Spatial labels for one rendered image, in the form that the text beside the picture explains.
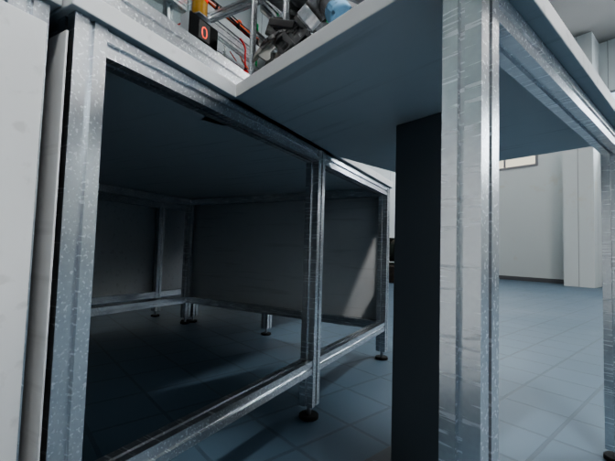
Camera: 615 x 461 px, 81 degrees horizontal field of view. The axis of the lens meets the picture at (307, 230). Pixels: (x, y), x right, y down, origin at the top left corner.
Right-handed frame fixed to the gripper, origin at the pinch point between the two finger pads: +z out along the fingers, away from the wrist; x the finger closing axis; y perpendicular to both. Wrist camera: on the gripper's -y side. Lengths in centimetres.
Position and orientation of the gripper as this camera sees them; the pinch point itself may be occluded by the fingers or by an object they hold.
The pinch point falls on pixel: (261, 65)
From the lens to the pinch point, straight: 141.5
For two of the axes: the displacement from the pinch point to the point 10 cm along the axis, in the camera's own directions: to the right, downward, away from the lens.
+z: -7.2, 5.9, 3.7
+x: 4.9, 0.6, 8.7
